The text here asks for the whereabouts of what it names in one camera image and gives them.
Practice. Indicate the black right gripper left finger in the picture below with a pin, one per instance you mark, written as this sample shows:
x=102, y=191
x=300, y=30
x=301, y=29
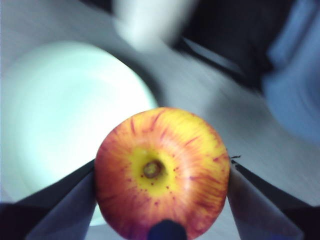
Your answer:
x=50, y=215

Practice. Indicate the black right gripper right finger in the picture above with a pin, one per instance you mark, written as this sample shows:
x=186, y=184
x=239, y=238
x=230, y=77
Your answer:
x=270, y=212

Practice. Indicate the green round plate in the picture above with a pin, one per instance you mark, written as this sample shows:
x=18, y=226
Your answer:
x=62, y=120

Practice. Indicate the red apple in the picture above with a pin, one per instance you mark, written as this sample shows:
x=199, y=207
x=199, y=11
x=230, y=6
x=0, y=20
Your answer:
x=162, y=175

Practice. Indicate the blue round plate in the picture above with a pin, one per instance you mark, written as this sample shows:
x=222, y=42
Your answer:
x=295, y=82

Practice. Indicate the white round plate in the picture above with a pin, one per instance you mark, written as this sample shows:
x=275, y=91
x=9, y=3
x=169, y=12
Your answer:
x=150, y=22

